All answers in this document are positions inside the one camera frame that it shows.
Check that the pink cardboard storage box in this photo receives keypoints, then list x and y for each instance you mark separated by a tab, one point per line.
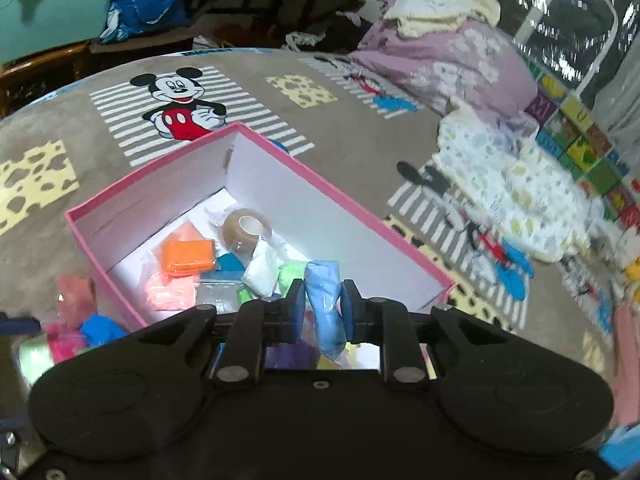
310	213

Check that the pink striped folded blanket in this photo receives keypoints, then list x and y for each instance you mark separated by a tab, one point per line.
626	382

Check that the purple floral duvet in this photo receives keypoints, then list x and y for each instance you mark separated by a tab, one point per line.
475	63

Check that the teal plastic storage bin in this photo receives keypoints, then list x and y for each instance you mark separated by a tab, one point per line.
32	26

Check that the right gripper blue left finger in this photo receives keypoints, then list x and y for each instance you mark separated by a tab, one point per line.
248	333

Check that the white mint clay bag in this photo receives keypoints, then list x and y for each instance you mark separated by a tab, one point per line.
34	362

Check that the cream folded towels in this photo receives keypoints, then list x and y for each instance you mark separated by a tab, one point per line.
416	18

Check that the light blue clay bag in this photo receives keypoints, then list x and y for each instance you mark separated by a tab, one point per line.
323	289

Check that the white leaf print blanket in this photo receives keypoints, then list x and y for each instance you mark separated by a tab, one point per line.
516	187

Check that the orange clay bag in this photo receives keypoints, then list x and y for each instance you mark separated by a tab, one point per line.
187	257

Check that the brown tape roll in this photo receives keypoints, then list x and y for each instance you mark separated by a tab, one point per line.
242	229

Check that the colourful alphabet play mat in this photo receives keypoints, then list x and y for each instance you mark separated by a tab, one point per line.
570	135

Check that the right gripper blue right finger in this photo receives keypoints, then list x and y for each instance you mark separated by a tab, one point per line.
387	324

